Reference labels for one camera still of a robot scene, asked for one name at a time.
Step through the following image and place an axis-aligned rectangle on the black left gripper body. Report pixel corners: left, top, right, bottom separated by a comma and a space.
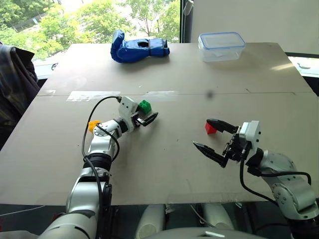
130, 112, 147, 128

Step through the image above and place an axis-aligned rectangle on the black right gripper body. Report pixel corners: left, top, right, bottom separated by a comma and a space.
222, 125, 251, 163

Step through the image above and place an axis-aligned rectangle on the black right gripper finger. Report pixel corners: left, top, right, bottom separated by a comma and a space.
206, 119, 241, 134
192, 140, 229, 169

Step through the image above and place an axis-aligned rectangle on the green toy cube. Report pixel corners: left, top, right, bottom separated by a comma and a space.
137, 100, 152, 115

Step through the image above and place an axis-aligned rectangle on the red toy cube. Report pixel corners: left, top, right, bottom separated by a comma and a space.
204, 121, 217, 135

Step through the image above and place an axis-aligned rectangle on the yellow toy cube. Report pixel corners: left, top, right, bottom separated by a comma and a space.
88, 119, 102, 133

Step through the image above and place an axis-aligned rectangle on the white rounded robot leg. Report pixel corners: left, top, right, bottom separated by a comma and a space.
200, 203, 235, 231
136, 204, 166, 238

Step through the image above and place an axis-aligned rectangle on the blue boxing glove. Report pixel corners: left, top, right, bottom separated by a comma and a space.
110, 29, 170, 64

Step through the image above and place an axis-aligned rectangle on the clear plastic box blue lid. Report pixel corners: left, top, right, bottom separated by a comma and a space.
198, 31, 246, 63

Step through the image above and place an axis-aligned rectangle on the grey robot torso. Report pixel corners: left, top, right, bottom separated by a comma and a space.
146, 227, 271, 239

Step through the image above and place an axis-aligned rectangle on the white curved sill object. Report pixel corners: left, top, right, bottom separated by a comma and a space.
297, 60, 313, 70

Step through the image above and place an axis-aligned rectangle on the dark plaid jacket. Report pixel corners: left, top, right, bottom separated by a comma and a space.
0, 42, 41, 151

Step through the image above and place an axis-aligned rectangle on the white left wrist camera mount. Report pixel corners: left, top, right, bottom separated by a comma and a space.
117, 96, 139, 131

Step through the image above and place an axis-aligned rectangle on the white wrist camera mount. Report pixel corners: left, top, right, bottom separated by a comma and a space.
117, 96, 139, 131
238, 120, 262, 157

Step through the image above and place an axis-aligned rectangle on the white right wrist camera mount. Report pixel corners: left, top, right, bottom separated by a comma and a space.
238, 120, 262, 157

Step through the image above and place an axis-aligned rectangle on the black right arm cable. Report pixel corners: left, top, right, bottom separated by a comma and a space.
238, 146, 313, 208

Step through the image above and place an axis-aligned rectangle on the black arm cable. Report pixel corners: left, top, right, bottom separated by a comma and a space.
238, 146, 313, 208
81, 96, 123, 239

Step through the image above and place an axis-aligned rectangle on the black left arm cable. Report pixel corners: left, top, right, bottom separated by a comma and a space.
81, 96, 123, 239

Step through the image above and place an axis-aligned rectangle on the thin grey cable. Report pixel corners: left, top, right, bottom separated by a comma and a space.
190, 205, 217, 229

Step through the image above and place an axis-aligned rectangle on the grey window handle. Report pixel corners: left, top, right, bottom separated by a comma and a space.
183, 0, 195, 16

